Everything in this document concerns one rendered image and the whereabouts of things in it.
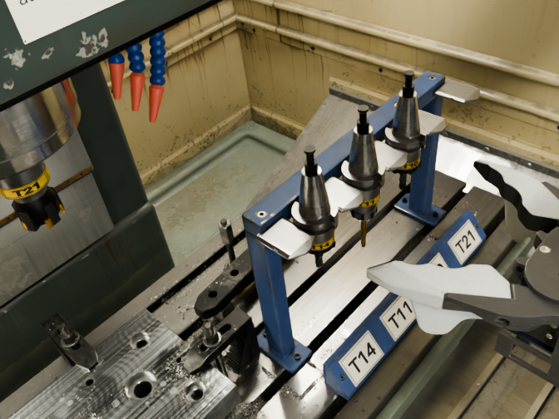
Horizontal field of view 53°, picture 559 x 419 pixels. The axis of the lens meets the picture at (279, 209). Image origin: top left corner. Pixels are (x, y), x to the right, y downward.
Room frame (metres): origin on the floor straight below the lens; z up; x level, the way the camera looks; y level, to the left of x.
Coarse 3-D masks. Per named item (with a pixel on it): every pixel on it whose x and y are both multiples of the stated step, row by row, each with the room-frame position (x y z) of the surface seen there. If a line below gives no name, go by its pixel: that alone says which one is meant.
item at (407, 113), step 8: (400, 96) 0.70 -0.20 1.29; (416, 96) 0.69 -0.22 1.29; (400, 104) 0.69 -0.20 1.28; (408, 104) 0.69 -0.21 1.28; (416, 104) 0.69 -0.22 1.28; (400, 112) 0.69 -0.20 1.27; (408, 112) 0.68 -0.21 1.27; (416, 112) 0.69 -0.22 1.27; (400, 120) 0.69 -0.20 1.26; (408, 120) 0.68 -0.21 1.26; (416, 120) 0.69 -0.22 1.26; (392, 128) 0.70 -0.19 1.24; (400, 128) 0.69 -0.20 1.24; (408, 128) 0.68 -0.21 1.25; (416, 128) 0.68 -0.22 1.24; (400, 136) 0.68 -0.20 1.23; (408, 136) 0.68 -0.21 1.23; (416, 136) 0.68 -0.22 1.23
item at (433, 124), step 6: (420, 114) 0.76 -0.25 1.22; (426, 114) 0.75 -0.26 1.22; (432, 114) 0.75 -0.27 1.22; (420, 120) 0.74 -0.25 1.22; (426, 120) 0.74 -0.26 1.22; (432, 120) 0.74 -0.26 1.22; (438, 120) 0.73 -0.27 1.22; (444, 120) 0.73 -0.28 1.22; (426, 126) 0.72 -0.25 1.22; (432, 126) 0.72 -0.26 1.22; (438, 126) 0.72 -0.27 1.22; (444, 126) 0.72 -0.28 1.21; (432, 132) 0.70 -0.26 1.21; (438, 132) 0.71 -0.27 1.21
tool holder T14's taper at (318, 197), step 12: (300, 180) 0.56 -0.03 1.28; (312, 180) 0.54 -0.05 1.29; (300, 192) 0.55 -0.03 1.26; (312, 192) 0.54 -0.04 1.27; (324, 192) 0.54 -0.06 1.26; (300, 204) 0.55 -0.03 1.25; (312, 204) 0.54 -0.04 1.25; (324, 204) 0.54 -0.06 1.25; (312, 216) 0.53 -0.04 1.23; (324, 216) 0.54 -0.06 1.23
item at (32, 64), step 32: (0, 0) 0.30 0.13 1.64; (128, 0) 0.35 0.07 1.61; (160, 0) 0.36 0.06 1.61; (192, 0) 0.38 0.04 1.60; (0, 32) 0.29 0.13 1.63; (64, 32) 0.32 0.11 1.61; (96, 32) 0.33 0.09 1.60; (128, 32) 0.34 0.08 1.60; (0, 64) 0.29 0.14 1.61; (32, 64) 0.30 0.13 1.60; (64, 64) 0.31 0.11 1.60; (0, 96) 0.28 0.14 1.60
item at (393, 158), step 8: (376, 144) 0.69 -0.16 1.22; (384, 144) 0.69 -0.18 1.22; (376, 152) 0.67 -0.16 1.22; (384, 152) 0.67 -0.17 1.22; (392, 152) 0.67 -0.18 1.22; (400, 152) 0.66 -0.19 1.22; (384, 160) 0.65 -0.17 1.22; (392, 160) 0.65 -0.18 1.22; (400, 160) 0.64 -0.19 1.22; (392, 168) 0.63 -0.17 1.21; (400, 168) 0.63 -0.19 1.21
